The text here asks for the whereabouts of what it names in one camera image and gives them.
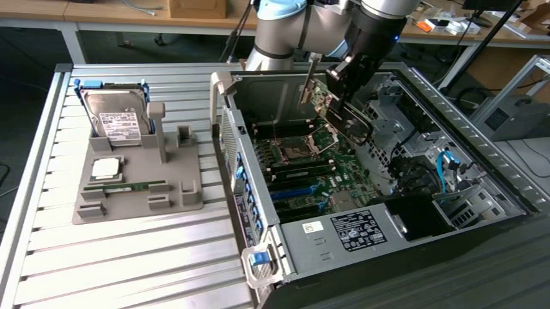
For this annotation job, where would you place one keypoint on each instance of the closed cardboard box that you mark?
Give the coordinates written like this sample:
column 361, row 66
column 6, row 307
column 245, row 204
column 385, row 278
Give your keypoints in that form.
column 197, row 8

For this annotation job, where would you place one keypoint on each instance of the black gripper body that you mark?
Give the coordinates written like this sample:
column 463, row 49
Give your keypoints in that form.
column 373, row 35

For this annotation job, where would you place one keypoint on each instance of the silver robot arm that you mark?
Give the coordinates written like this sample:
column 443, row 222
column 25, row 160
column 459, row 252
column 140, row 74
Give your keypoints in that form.
column 279, row 32

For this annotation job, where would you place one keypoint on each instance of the cluttered wooden desk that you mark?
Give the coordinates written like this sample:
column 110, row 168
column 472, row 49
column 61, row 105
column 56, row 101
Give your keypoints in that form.
column 473, row 39

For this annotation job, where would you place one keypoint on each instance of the grey metal disk bay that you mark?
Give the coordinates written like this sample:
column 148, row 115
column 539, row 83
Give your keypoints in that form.
column 468, row 206

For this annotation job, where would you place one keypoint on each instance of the white small box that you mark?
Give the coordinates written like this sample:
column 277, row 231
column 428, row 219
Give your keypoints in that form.
column 461, row 29

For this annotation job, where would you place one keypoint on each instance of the open PC case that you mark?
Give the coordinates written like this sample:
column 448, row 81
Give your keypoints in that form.
column 429, row 277

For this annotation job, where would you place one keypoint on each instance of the hard disk blue carrier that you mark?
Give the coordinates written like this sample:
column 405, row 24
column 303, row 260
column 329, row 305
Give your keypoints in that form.
column 116, row 109

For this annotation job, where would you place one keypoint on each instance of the green RAM stick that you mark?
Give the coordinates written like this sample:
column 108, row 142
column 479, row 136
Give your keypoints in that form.
column 128, row 186

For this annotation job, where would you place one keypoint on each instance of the open brown cardboard box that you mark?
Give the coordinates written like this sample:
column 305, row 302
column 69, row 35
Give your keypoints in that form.
column 536, row 19

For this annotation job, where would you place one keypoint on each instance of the blue case latch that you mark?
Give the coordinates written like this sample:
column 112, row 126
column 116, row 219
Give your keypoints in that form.
column 259, row 259

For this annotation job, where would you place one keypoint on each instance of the black expansion slot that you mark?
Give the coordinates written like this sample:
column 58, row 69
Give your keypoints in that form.
column 296, row 210

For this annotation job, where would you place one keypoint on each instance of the grey parts rack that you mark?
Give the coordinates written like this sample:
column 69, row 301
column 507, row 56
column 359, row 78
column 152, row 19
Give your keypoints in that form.
column 137, row 206

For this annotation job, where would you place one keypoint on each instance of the black RAM slot bank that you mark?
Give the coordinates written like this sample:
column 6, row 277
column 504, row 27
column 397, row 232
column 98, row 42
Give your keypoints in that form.
column 300, row 172

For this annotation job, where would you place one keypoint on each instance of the CPU chip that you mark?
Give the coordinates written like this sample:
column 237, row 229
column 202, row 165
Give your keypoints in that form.
column 104, row 169

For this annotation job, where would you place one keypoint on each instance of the metal socket cover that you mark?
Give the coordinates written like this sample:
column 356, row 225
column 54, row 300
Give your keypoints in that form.
column 313, row 143

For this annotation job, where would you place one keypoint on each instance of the wooden desk grey legs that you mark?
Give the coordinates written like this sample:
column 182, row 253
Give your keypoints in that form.
column 42, row 13

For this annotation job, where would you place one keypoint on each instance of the graphics card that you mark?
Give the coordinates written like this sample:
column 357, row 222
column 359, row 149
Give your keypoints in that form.
column 353, row 127

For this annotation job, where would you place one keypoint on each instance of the blue expansion slot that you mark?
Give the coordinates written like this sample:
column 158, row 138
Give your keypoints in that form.
column 292, row 193

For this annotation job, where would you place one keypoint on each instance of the black slanted pole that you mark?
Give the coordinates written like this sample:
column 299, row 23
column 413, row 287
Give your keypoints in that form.
column 493, row 32

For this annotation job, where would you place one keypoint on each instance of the grey power supply unit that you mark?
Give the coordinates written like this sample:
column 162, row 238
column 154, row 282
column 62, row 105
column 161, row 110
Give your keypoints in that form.
column 308, row 251

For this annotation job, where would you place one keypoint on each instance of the grey metal drive cage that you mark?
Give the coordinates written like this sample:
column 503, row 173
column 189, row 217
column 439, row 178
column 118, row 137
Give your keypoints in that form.
column 381, row 128

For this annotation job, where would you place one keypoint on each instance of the grey chipset heatsink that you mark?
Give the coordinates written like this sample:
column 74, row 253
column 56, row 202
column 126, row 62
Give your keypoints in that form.
column 343, row 199

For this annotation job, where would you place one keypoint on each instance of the grey computer tower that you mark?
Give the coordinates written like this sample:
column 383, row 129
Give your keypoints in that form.
column 515, row 119

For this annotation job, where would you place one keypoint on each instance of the CPU socket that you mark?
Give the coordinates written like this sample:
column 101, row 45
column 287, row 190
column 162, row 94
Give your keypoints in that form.
column 296, row 153

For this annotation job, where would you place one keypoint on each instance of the orange small box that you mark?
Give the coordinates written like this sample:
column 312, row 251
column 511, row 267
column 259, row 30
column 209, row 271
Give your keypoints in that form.
column 423, row 25

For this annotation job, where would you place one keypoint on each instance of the green motherboard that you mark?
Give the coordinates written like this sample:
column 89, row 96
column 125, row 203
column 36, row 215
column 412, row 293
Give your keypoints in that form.
column 343, row 174

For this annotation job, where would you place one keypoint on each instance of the aluminium profile frame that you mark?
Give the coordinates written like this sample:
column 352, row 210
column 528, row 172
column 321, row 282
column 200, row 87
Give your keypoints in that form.
column 530, row 69

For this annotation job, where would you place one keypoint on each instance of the black monitor with stand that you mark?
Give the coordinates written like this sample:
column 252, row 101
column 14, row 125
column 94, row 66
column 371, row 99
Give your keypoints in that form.
column 480, row 21

